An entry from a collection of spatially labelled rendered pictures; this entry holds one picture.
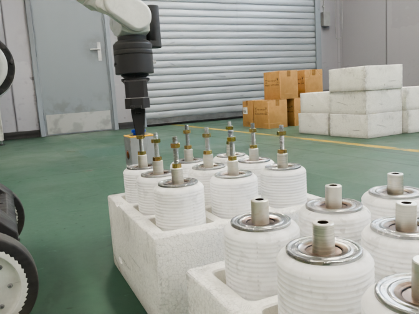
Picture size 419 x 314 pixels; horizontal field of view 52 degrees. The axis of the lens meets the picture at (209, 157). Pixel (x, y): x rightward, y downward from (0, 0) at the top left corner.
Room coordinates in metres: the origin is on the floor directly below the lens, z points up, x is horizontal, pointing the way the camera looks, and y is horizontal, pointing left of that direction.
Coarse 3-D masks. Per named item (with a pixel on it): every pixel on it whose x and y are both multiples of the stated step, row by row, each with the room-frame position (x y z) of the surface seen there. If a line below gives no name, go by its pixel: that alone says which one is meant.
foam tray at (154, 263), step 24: (120, 216) 0.92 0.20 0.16; (144, 216) 0.83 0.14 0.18; (216, 216) 0.80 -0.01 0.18; (120, 240) 0.95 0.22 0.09; (144, 240) 0.75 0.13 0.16; (168, 240) 0.70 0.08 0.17; (192, 240) 0.72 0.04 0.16; (216, 240) 0.74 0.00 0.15; (120, 264) 0.97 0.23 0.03; (144, 264) 0.77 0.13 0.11; (168, 264) 0.70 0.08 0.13; (192, 264) 0.72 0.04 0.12; (144, 288) 0.78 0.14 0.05; (168, 288) 0.70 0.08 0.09; (168, 312) 0.70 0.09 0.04
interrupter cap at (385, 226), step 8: (392, 216) 0.50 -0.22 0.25; (376, 224) 0.48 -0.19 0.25; (384, 224) 0.48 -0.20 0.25; (392, 224) 0.48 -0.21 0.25; (376, 232) 0.46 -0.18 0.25; (384, 232) 0.45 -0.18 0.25; (392, 232) 0.45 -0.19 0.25; (400, 232) 0.44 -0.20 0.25; (408, 232) 0.44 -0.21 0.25; (416, 232) 0.44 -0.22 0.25
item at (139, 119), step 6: (138, 108) 0.98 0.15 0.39; (144, 108) 0.99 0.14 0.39; (132, 114) 0.98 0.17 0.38; (138, 114) 0.99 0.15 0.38; (144, 114) 0.99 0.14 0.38; (138, 120) 0.99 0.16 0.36; (144, 120) 0.99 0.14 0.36; (138, 126) 0.99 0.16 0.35; (144, 126) 0.99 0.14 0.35; (138, 132) 0.99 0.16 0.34; (144, 132) 0.99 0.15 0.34
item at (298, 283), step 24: (288, 264) 0.39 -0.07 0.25; (360, 264) 0.38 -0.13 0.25; (288, 288) 0.39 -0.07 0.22; (312, 288) 0.37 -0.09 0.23; (336, 288) 0.37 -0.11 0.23; (360, 288) 0.37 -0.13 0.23; (288, 312) 0.39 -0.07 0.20; (312, 312) 0.37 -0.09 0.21; (336, 312) 0.37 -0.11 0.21; (360, 312) 0.37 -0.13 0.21
